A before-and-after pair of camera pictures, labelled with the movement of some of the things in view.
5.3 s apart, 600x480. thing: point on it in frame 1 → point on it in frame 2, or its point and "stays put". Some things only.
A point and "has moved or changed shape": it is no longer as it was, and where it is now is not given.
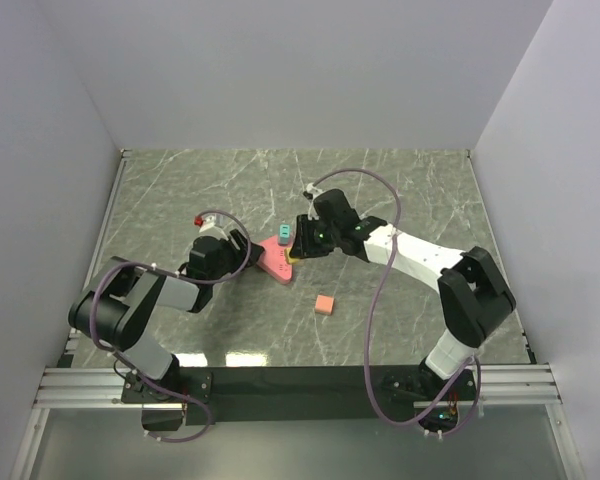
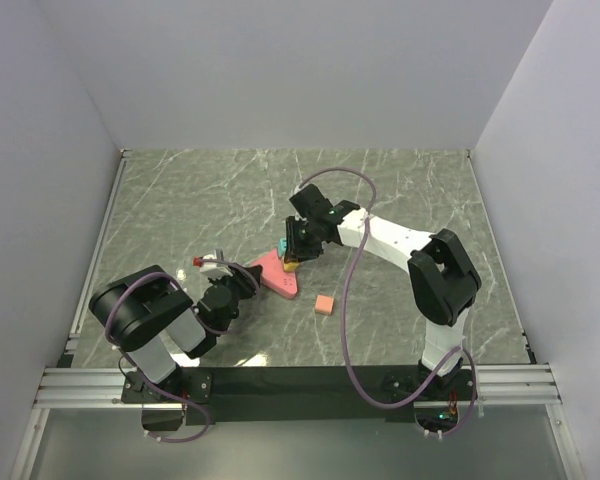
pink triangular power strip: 273,261 has moved or changed shape
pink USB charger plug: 324,304 stays put
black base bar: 280,393 stays put
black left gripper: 229,244 → 241,280
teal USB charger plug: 284,234 has moved or changed shape
